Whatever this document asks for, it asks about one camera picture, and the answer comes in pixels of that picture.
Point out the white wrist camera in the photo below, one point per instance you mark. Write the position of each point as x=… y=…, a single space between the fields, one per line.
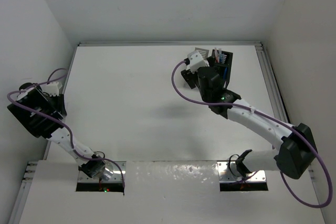
x=195 y=61
x=53 y=89

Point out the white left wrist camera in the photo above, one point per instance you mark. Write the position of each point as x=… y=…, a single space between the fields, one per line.
x=53 y=89

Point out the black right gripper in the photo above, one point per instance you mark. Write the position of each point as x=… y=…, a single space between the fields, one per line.
x=190 y=77

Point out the white slotted container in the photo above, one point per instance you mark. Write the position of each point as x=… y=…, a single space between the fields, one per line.
x=204 y=53

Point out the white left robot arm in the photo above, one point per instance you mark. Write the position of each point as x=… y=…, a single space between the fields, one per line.
x=40 y=108

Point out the blue clear pen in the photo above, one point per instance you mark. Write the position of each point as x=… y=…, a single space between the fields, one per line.
x=222 y=57

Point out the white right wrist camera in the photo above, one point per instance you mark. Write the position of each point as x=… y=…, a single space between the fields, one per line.
x=195 y=61

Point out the red clear pen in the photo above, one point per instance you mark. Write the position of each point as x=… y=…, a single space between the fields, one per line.
x=216 y=55

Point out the black slotted container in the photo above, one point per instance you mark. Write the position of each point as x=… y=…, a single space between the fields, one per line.
x=220 y=67

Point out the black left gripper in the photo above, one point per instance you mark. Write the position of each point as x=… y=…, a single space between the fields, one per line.
x=59 y=100

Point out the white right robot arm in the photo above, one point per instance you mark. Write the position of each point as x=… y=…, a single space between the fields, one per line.
x=290 y=155

